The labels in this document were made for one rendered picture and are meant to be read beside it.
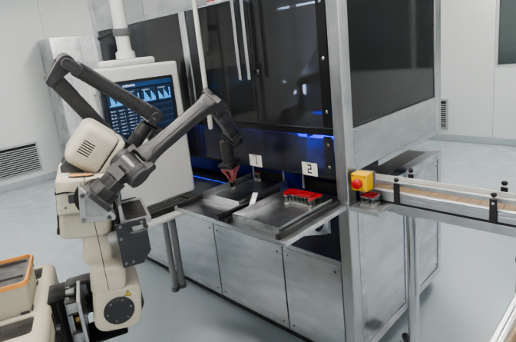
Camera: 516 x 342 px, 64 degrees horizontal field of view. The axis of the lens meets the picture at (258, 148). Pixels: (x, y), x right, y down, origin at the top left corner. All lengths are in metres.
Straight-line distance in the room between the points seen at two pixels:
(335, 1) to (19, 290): 1.48
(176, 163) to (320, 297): 1.04
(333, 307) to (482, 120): 4.65
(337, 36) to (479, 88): 4.75
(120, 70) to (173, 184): 0.67
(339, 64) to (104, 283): 1.17
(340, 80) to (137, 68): 1.06
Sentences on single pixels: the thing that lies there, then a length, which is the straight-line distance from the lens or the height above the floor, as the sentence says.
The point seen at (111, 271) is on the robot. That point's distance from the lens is 1.56.
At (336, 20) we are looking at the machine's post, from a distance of 1.68.
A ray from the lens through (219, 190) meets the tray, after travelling 2.11.
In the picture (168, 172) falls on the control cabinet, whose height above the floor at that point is 0.95.
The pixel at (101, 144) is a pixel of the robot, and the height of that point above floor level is 1.31.
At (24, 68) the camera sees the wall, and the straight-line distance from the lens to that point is 6.77.
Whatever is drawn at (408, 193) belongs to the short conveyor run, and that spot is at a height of 0.93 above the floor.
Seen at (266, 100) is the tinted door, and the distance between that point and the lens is 1.96.
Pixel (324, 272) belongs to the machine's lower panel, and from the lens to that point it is 2.05.
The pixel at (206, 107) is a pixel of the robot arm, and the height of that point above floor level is 1.39.
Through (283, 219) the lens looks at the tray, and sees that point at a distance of 1.71.
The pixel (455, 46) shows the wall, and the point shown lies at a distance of 6.36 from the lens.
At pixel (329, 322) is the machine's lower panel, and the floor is 0.25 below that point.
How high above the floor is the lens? 1.56
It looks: 13 degrees down
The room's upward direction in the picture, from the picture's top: 6 degrees counter-clockwise
